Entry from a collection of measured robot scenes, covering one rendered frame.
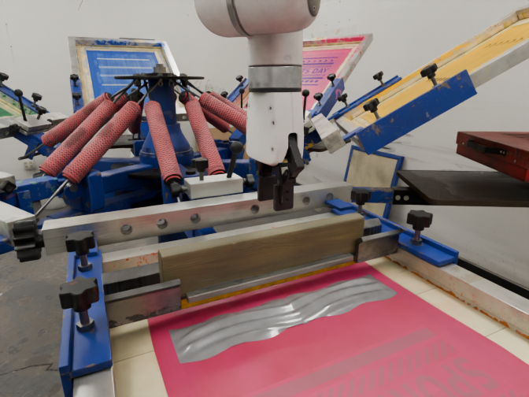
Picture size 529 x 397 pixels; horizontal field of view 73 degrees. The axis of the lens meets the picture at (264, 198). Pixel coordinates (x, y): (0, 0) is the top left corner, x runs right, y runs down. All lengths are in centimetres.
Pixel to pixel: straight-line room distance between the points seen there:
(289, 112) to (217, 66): 439
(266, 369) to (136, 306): 19
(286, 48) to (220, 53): 440
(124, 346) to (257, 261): 22
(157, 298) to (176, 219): 26
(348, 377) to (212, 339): 18
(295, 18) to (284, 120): 13
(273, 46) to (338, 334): 39
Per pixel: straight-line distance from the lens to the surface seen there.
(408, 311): 61
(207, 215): 76
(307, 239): 60
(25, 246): 74
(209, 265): 54
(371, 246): 68
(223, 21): 45
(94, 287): 47
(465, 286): 65
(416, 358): 53
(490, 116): 266
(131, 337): 55
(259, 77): 50
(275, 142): 48
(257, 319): 54
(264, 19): 42
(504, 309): 63
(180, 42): 475
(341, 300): 59
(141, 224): 74
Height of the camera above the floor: 128
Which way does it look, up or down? 18 degrees down
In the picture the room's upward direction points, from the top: straight up
